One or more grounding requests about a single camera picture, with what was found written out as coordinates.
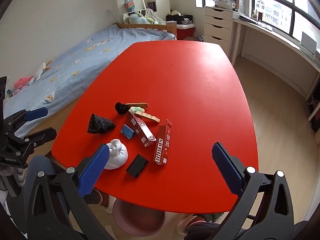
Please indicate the wooden bed with blue sheet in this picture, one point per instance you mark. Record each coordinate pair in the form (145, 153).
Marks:
(82, 60)

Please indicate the black framed window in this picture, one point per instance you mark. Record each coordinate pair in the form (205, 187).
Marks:
(272, 7)

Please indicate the small dark picture frame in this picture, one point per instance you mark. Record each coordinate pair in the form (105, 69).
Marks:
(260, 16)

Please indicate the papers on desk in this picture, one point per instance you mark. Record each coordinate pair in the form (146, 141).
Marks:
(252, 20)

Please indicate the green white fluffy ball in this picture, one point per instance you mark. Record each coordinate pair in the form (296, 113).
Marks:
(136, 110)

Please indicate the straw hat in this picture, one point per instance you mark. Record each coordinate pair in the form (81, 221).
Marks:
(175, 13)

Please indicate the dark red patterned box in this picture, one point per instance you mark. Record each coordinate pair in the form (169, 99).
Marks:
(141, 130)

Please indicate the brown wooden clothespin half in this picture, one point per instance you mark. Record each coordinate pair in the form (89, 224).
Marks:
(137, 104)

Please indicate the white metal tube frame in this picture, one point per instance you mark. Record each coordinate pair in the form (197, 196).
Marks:
(143, 1)

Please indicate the light wooden clothespin half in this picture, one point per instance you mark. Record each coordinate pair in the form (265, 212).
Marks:
(150, 117)

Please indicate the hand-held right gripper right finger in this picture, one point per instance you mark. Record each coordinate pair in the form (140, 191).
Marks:
(227, 171)

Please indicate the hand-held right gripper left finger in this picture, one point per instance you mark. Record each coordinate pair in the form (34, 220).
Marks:
(93, 172)

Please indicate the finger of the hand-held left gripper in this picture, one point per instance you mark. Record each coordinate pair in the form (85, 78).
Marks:
(37, 113)
(42, 135)

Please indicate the rainbow knitted bag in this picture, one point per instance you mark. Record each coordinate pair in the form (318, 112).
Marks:
(130, 5)

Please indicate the black storage box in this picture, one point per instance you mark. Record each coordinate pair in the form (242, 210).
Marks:
(175, 18)

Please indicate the blue plastic phone stand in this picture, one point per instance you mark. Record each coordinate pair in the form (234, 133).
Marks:
(127, 130)

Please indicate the white curved desk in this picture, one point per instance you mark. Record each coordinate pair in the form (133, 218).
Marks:
(282, 45)

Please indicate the dark red box white lettering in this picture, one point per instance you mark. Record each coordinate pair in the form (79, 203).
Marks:
(162, 145)

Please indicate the small black plastic block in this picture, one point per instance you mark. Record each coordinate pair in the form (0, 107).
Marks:
(137, 166)

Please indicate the white goose plush toy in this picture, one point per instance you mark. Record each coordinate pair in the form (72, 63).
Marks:
(41, 71)

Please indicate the white drawer cabinet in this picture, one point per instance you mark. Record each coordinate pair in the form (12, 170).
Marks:
(217, 30)

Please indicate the pink red slipper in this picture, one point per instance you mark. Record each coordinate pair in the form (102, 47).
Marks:
(185, 226)

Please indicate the white cloth pouch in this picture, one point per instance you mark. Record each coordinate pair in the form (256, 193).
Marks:
(117, 155)

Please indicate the person's dark grey trousers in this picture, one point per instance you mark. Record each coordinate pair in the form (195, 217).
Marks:
(200, 231)

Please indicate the green blue plush toy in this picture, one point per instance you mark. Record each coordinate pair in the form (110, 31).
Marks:
(140, 18)

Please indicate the pink plush toy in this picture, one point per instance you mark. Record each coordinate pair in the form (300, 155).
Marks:
(21, 82)

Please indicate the black hair scrunchie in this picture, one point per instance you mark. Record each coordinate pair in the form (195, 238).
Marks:
(121, 108)

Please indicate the red cooler box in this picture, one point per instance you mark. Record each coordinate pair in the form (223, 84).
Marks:
(185, 32)

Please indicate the black pyramid pouch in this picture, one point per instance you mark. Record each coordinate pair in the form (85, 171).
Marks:
(100, 125)

